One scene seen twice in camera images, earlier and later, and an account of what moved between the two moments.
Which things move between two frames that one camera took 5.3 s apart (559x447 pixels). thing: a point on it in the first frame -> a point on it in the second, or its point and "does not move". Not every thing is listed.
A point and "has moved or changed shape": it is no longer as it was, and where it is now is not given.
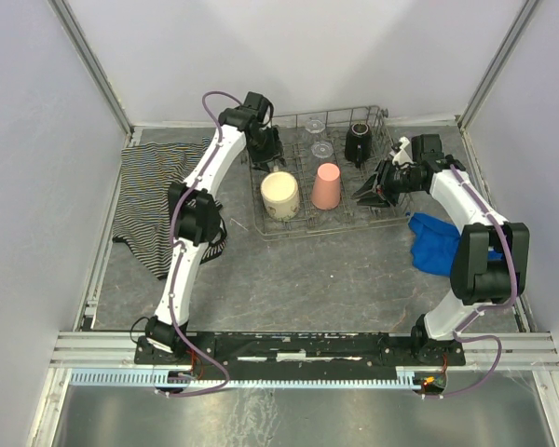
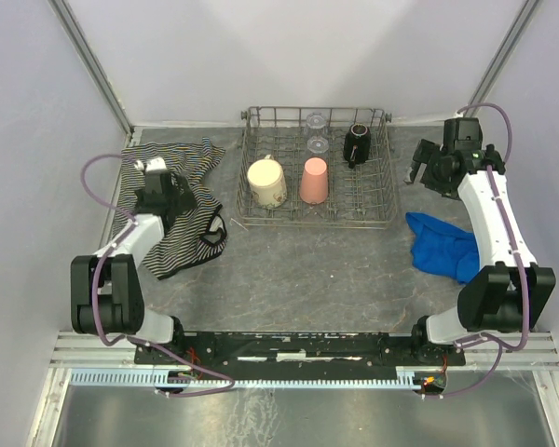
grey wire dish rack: [327, 155] has moved or changed shape
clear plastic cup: [322, 149] has moved or changed shape
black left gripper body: [265, 152] -> [182, 192]
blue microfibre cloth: [433, 245] does not move
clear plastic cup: [315, 126] has moved or changed shape
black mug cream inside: [359, 143] does not move
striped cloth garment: [148, 171] does not move
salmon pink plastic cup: [326, 189] -> [314, 186]
